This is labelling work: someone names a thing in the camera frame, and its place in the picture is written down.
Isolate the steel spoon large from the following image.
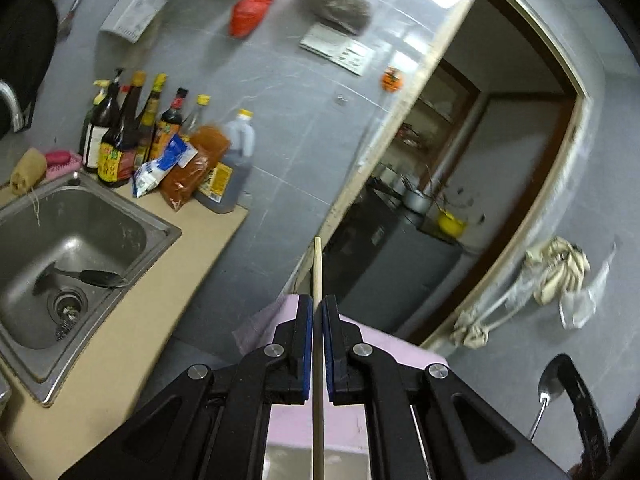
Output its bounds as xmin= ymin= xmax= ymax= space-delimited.
xmin=527 ymin=354 xmax=568 ymax=441

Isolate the pink floral tablecloth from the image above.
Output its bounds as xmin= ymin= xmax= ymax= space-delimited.
xmin=232 ymin=292 xmax=450 ymax=456

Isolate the clear plastic bag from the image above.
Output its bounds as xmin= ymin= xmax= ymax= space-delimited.
xmin=559 ymin=242 xmax=617 ymax=330

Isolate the grey cabinet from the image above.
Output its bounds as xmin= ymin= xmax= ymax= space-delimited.
xmin=324 ymin=188 xmax=462 ymax=333

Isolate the yellow bowl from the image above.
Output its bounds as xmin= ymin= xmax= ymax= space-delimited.
xmin=437 ymin=209 xmax=468 ymax=240

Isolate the aluminium pot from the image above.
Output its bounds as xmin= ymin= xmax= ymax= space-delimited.
xmin=402 ymin=188 xmax=432 ymax=214

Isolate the large vinegar jug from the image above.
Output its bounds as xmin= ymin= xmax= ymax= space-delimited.
xmin=194 ymin=108 xmax=256 ymax=214

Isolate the orange spice bag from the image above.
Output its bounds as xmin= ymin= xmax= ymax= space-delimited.
xmin=160 ymin=125 xmax=231 ymax=211

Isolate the stainless steel sink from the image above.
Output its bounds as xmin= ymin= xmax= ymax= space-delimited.
xmin=1 ymin=172 xmax=181 ymax=406

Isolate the blue white packet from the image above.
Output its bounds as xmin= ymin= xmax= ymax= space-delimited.
xmin=132 ymin=134 xmax=198 ymax=198

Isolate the dark soy sauce bottle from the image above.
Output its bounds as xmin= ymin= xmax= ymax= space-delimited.
xmin=98 ymin=70 xmax=146 ymax=188

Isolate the loofah sponge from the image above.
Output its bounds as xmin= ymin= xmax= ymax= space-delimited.
xmin=10 ymin=148 xmax=47 ymax=196

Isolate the chrome faucet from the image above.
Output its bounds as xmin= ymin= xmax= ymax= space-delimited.
xmin=0 ymin=80 xmax=24 ymax=132

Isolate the red plastic bag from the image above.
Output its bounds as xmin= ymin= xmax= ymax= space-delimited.
xmin=229 ymin=0 xmax=274 ymax=38

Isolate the black wok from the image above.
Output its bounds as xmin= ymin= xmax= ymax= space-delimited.
xmin=1 ymin=0 xmax=58 ymax=134

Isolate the orange wall plug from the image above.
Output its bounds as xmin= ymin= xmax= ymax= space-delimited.
xmin=381 ymin=67 xmax=404 ymax=93

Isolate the wall switch panel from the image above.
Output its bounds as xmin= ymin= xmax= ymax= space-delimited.
xmin=299 ymin=23 xmax=374 ymax=76

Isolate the white wall box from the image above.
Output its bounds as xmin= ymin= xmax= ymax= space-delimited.
xmin=100 ymin=0 xmax=167 ymax=44

